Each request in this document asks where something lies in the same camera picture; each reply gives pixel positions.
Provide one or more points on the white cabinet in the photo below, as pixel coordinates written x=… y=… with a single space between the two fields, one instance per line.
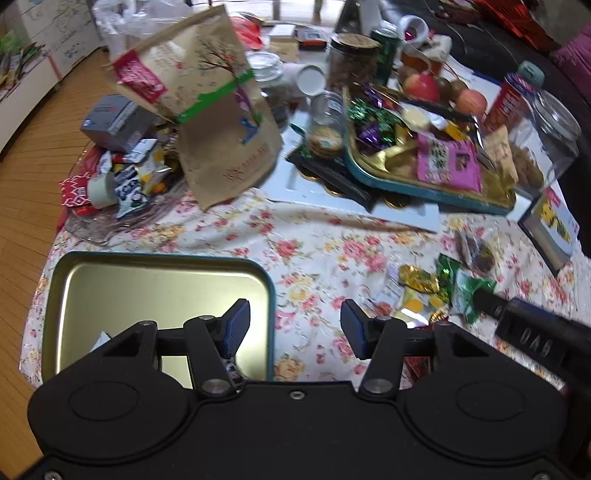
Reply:
x=27 y=77

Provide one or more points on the green foil candy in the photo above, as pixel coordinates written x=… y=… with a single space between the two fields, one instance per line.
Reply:
x=447 y=269

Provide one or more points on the white plastic bag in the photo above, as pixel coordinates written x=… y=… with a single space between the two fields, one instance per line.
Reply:
x=124 y=23

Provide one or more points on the white cup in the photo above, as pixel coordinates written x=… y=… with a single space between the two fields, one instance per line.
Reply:
x=304 y=80

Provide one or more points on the grey cardboard box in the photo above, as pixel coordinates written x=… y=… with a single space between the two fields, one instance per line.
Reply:
x=117 y=123

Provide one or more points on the red tube snack can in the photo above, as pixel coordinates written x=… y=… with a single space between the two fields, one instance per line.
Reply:
x=511 y=104

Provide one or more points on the black white snack packet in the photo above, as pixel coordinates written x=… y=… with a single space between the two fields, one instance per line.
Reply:
x=130 y=195

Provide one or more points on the tape roll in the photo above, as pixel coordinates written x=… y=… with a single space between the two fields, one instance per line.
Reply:
x=101 y=190

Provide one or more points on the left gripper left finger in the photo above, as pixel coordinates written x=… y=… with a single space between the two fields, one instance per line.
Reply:
x=206 y=342

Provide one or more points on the floral tablecloth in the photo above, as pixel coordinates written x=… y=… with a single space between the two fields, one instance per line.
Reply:
x=317 y=258

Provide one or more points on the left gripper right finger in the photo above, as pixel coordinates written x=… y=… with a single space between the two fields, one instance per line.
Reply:
x=386 y=342

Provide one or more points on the yellow white snack packet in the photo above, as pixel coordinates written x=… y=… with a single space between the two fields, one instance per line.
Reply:
x=419 y=309

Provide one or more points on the walnut jar with lid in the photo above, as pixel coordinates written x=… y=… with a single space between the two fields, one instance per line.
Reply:
x=352 y=59

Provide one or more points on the teal gold snack tray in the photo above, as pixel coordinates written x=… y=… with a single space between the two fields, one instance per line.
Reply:
x=382 y=126

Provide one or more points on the clear plastic cookie jar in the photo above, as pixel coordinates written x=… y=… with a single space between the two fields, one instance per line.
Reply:
x=544 y=144

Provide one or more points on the yellow picture card box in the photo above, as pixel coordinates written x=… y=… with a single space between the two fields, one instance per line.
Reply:
x=552 y=229

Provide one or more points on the pink snack packet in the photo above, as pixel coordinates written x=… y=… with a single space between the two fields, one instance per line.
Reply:
x=448 y=163

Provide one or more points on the glass dish of snacks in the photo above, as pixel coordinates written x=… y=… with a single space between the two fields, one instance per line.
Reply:
x=156 y=160

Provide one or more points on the gold foil candy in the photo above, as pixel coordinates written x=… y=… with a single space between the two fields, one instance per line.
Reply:
x=418 y=279

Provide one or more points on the white flat box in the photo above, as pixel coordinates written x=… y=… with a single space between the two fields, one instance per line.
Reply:
x=302 y=178

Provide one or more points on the brown kraft snack bag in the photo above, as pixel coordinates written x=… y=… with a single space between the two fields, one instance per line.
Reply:
x=195 y=75

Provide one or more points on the small clear cracker jar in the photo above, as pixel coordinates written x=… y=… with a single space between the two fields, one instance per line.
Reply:
x=325 y=130

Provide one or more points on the green drink can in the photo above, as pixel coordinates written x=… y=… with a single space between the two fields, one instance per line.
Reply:
x=390 y=40

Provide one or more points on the white candy sachet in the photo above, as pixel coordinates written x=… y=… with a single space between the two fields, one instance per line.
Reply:
x=102 y=339

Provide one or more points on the green white snack packet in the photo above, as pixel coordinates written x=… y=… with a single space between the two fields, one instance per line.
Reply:
x=463 y=295

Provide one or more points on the dark plum snack packet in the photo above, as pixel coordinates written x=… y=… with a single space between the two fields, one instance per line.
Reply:
x=476 y=253

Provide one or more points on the empty teal tin tray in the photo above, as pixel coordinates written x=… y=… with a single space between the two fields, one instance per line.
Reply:
x=102 y=294

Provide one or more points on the red apple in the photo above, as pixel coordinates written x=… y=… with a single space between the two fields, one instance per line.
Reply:
x=423 y=87
x=471 y=102

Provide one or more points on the red candy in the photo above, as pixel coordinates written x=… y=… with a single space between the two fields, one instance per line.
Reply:
x=418 y=367

